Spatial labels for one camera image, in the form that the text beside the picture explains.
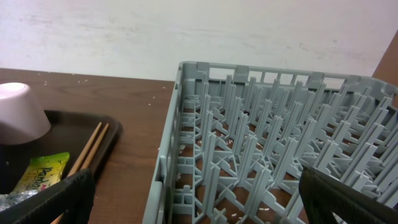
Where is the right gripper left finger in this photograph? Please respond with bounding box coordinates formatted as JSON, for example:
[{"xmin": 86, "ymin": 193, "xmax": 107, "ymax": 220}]
[{"xmin": 1, "ymin": 169, "xmax": 95, "ymax": 223}]

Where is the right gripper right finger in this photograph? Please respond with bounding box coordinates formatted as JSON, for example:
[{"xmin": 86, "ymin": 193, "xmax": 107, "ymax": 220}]
[{"xmin": 298, "ymin": 167, "xmax": 397, "ymax": 224}]

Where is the green snack wrapper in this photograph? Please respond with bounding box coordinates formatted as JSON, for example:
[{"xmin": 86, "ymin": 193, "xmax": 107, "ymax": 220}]
[{"xmin": 12, "ymin": 152, "xmax": 70, "ymax": 193}]

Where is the grey dishwasher rack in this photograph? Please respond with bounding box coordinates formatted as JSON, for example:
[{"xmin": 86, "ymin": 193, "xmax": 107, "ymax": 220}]
[{"xmin": 142, "ymin": 62, "xmax": 397, "ymax": 223}]

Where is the left wooden chopstick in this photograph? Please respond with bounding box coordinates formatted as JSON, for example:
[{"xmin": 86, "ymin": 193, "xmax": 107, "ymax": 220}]
[{"xmin": 51, "ymin": 121, "xmax": 103, "ymax": 224}]

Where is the wooden chopstick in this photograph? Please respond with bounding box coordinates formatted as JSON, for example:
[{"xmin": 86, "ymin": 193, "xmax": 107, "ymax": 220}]
[
  {"xmin": 51, "ymin": 121, "xmax": 103, "ymax": 224},
  {"xmin": 81, "ymin": 123, "xmax": 109, "ymax": 169}
]

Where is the right wooden chopstick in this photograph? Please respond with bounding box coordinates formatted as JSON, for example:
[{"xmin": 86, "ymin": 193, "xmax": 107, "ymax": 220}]
[{"xmin": 81, "ymin": 123, "xmax": 109, "ymax": 169}]

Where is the brown serving tray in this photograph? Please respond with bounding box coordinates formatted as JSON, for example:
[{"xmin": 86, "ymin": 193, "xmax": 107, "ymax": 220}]
[{"xmin": 1, "ymin": 110, "xmax": 123, "ymax": 194}]

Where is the pink cup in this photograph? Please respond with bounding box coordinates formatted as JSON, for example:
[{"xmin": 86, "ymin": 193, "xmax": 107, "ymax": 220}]
[{"xmin": 1, "ymin": 82, "xmax": 51, "ymax": 145}]

